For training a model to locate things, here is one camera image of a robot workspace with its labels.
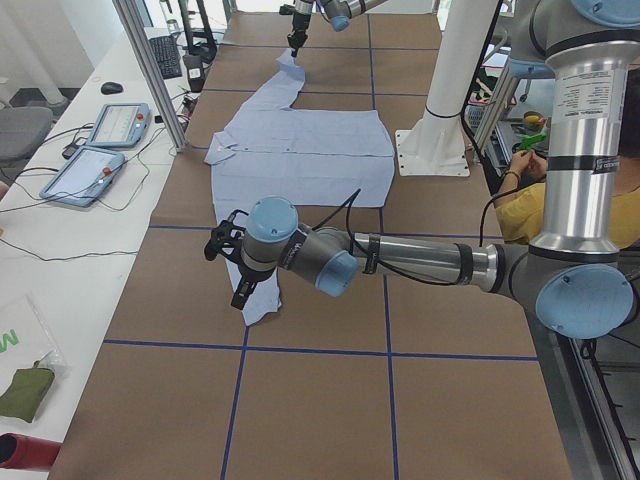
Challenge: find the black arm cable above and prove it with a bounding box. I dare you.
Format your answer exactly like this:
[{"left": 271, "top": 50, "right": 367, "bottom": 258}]
[{"left": 319, "top": 187, "right": 511, "bottom": 287}]

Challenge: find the green handled tool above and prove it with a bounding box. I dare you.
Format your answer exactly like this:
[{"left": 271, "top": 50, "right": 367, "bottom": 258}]
[{"left": 518, "top": 132, "right": 547, "bottom": 151}]

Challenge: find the aluminium frame post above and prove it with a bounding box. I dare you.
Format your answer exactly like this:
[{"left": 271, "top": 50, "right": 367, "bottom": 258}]
[{"left": 112, "top": 0, "right": 187, "bottom": 153}]

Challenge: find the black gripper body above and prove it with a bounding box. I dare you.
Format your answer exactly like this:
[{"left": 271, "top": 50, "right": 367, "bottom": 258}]
[
  {"left": 292, "top": 11, "right": 311, "bottom": 35},
  {"left": 238, "top": 264, "right": 273, "bottom": 289}
]

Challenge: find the black keyboard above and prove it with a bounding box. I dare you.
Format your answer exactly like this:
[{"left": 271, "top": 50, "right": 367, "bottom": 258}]
[{"left": 148, "top": 36, "right": 182, "bottom": 79}]

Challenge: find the red cylinder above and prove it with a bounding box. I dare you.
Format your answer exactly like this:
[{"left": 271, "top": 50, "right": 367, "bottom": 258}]
[{"left": 1, "top": 433, "right": 62, "bottom": 472}]

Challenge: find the upper blue teach pendant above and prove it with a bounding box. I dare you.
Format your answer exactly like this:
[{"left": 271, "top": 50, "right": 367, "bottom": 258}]
[{"left": 86, "top": 103, "right": 150, "bottom": 149}]

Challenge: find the green cloth pouch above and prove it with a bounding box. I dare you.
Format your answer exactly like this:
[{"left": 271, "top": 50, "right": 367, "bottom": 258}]
[{"left": 1, "top": 367, "right": 55, "bottom": 423}]

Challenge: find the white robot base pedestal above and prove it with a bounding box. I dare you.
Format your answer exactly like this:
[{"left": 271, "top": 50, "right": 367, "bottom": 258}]
[{"left": 395, "top": 0, "right": 501, "bottom": 177}]

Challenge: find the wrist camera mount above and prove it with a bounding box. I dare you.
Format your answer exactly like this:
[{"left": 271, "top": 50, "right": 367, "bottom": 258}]
[{"left": 204, "top": 209, "right": 248, "bottom": 264}]

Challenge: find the lower blue teach pendant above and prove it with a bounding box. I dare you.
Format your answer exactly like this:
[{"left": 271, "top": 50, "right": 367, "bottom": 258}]
[{"left": 39, "top": 146, "right": 125, "bottom": 208}]

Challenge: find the light blue striped shirt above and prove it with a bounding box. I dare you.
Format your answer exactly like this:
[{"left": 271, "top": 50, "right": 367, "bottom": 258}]
[{"left": 205, "top": 51, "right": 395, "bottom": 325}]

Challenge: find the person in yellow shirt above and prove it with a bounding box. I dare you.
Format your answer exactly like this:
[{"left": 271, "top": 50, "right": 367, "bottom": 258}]
[{"left": 495, "top": 78, "right": 639, "bottom": 249}]

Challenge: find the blue teach pendant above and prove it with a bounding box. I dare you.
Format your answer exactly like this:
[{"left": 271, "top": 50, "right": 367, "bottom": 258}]
[
  {"left": 86, "top": 103, "right": 150, "bottom": 149},
  {"left": 39, "top": 146, "right": 125, "bottom": 208}
]

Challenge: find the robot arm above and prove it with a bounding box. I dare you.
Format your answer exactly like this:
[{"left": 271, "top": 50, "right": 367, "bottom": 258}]
[
  {"left": 279, "top": 0, "right": 385, "bottom": 58},
  {"left": 231, "top": 1, "right": 639, "bottom": 339}
]

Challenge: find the black computer mouse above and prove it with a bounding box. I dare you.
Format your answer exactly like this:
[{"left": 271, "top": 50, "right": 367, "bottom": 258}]
[{"left": 100, "top": 81, "right": 124, "bottom": 95}]

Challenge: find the brown paper table mat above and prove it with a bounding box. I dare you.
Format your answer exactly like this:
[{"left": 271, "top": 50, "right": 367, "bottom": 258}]
[{"left": 51, "top": 13, "right": 571, "bottom": 479}]

